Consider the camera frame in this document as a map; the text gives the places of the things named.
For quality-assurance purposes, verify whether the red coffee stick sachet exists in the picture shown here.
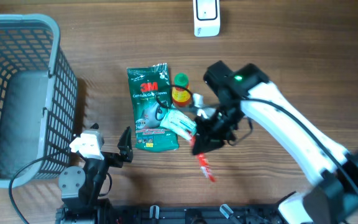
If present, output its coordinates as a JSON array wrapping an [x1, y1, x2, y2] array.
[[188, 133, 217, 183]]

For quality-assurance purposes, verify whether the white teal wet wipes pack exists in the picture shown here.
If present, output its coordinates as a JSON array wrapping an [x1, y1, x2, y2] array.
[[160, 110, 196, 141]]

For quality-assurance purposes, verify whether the red sauce bottle green cap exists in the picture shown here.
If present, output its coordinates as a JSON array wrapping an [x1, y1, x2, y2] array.
[[172, 73, 192, 107]]

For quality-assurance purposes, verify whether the green 3M gloves packet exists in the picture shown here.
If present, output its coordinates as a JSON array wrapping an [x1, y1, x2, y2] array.
[[127, 63, 179, 152]]

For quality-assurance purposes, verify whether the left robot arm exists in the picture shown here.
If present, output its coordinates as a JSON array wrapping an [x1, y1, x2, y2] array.
[[58, 123, 134, 210]]

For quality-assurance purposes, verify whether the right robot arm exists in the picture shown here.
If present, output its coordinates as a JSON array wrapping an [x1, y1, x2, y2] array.
[[192, 61, 358, 223]]

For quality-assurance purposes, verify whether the white barcode scanner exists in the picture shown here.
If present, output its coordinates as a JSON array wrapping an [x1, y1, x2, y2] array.
[[193, 0, 221, 37]]

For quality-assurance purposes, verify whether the grey plastic shopping basket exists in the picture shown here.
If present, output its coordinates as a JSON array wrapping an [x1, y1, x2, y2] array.
[[0, 14, 78, 189]]

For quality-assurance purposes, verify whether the black left camera cable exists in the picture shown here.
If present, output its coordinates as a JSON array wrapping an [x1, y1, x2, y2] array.
[[8, 152, 74, 224]]

